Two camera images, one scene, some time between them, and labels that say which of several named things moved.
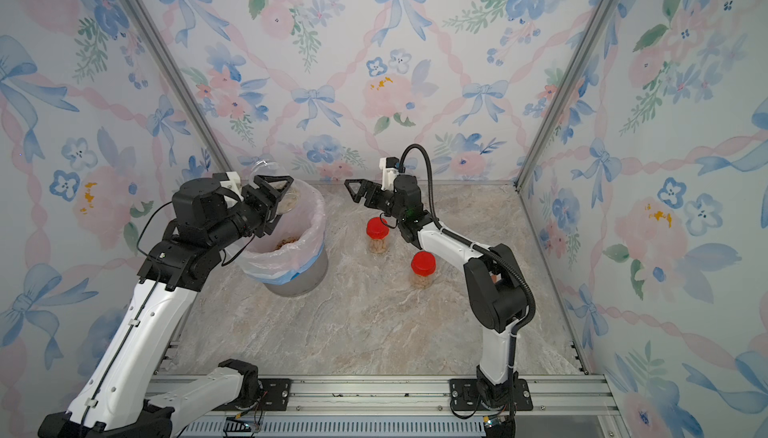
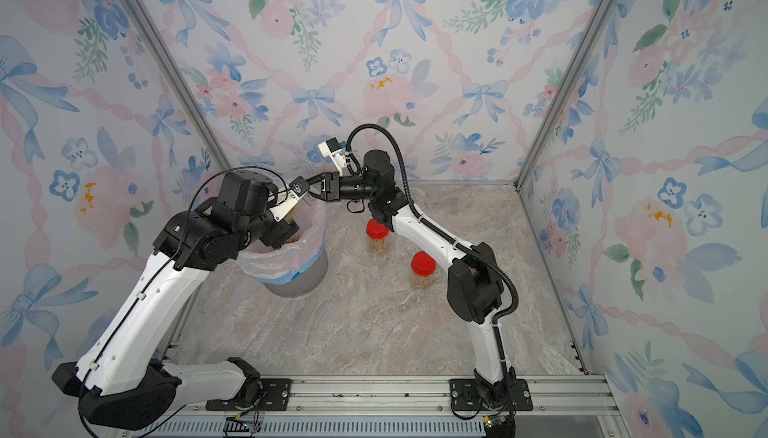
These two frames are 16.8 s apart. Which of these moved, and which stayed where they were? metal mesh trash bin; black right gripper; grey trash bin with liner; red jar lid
Moved: black right gripper
Stayed: red jar lid; metal mesh trash bin; grey trash bin with liner
